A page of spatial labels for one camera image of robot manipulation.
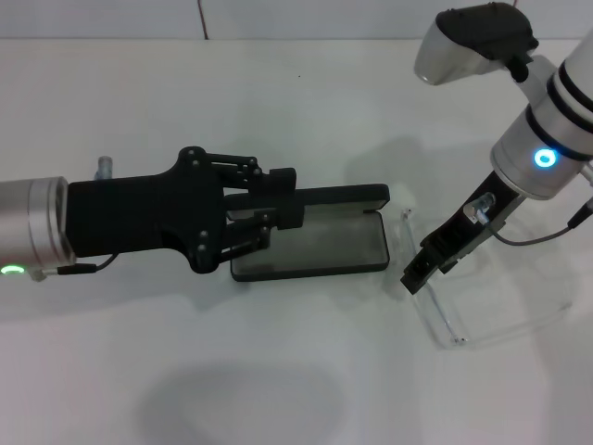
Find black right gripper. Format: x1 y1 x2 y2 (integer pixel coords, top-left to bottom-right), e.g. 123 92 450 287
400 171 527 296

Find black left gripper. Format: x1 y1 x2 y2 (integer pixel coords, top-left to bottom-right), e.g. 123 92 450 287
67 146 228 274

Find black glasses case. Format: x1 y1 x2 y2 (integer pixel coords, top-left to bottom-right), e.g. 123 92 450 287
224 184 391 283

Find clear white glasses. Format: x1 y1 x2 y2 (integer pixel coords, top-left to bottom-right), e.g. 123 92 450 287
397 208 574 349

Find silver right gripper connector stub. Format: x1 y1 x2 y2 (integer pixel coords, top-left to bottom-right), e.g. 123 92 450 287
462 192 497 226

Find dark left gripper cable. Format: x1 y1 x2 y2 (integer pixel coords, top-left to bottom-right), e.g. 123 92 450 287
32 253 116 280

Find dark gripper cable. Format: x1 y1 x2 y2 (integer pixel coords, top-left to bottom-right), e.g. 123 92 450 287
490 197 593 246
32 253 116 280

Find dark right gripper cable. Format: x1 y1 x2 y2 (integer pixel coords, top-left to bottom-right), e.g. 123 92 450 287
490 197 593 246

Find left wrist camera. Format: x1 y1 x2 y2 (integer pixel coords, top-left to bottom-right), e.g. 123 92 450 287
413 2 541 87

